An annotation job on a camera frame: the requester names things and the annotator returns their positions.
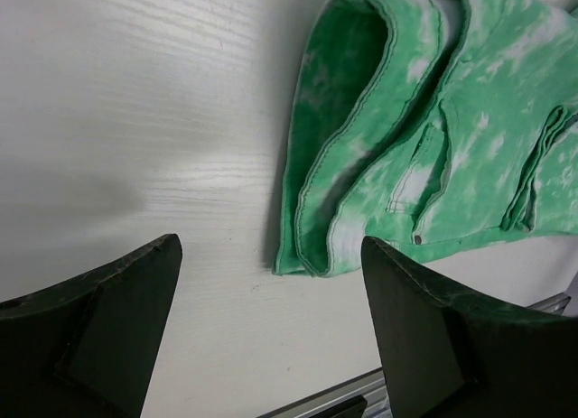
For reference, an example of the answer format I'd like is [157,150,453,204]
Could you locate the aluminium frame rail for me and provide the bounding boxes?
[266,293,570,418]

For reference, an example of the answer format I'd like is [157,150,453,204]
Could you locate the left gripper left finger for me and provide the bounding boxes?
[1,234,182,417]

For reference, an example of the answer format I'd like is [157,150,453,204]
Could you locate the green white tie-dye trousers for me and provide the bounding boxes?
[273,0,577,277]

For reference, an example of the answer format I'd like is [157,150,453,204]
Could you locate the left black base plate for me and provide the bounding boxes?
[312,395,368,418]

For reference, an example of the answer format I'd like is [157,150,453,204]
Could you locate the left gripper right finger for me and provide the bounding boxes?
[361,237,577,417]

